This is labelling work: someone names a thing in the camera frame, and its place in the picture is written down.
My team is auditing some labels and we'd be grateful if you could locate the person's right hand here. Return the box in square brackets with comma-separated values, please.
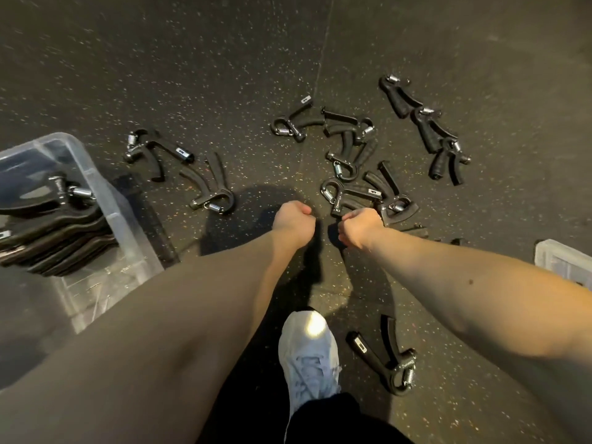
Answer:
[337, 208, 388, 253]

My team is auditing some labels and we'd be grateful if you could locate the small clear plastic container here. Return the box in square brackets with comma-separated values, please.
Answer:
[535, 239, 592, 292]

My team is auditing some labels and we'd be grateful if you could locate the stack of black hand grippers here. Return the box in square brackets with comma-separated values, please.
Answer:
[0, 172, 120, 278]

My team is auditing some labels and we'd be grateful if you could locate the black trouser leg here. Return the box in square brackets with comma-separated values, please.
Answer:
[283, 391, 415, 444]

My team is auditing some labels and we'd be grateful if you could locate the black spring hand gripper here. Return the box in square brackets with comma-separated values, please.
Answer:
[363, 160, 421, 227]
[428, 137, 473, 187]
[270, 96, 326, 143]
[321, 107, 376, 145]
[326, 131, 379, 183]
[122, 128, 195, 183]
[379, 75, 424, 120]
[345, 314, 418, 396]
[410, 107, 459, 155]
[320, 177, 385, 217]
[179, 152, 237, 216]

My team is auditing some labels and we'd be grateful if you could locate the white sneaker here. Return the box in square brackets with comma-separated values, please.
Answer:
[278, 310, 341, 422]

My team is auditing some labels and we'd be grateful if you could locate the person's left forearm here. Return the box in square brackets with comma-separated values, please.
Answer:
[0, 228, 307, 444]

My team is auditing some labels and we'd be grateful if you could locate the large clear plastic bin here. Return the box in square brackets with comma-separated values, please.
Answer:
[0, 132, 165, 334]

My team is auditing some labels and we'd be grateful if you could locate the person's right forearm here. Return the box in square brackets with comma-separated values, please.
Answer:
[361, 226, 592, 370]

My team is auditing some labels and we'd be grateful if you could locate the person's left hand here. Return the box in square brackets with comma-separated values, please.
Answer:
[272, 201, 317, 249]

